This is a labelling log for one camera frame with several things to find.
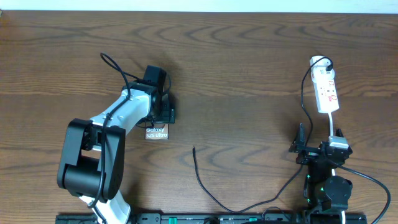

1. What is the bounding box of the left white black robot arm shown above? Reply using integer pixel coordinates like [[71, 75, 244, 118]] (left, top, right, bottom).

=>
[[57, 82, 175, 223]]

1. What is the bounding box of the white power strip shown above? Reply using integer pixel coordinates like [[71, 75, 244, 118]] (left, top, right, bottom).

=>
[[310, 55, 340, 114]]

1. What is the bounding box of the black charger cable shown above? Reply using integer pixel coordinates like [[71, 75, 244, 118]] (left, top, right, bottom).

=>
[[192, 56, 334, 214]]

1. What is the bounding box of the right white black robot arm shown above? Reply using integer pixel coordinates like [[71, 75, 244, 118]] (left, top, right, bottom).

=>
[[289, 124, 353, 220]]

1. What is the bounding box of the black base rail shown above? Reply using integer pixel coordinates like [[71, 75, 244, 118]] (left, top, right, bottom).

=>
[[55, 212, 368, 224]]

